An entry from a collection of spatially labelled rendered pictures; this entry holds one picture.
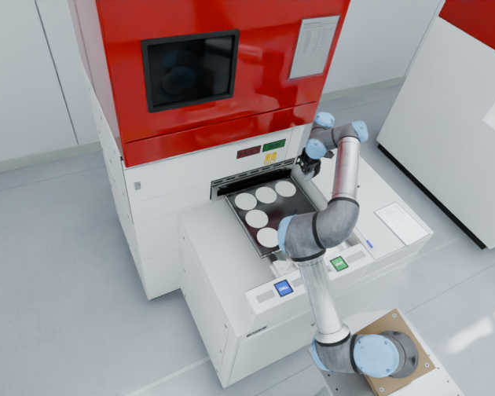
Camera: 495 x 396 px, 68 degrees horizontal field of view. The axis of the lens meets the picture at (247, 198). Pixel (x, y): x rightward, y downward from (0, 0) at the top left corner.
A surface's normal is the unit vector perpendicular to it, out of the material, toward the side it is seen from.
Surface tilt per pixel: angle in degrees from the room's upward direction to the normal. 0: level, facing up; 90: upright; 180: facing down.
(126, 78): 90
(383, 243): 0
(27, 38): 90
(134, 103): 90
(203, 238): 0
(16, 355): 0
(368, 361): 41
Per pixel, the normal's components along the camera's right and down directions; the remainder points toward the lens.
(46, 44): 0.45, 0.71
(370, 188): 0.12, -0.65
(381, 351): -0.48, -0.31
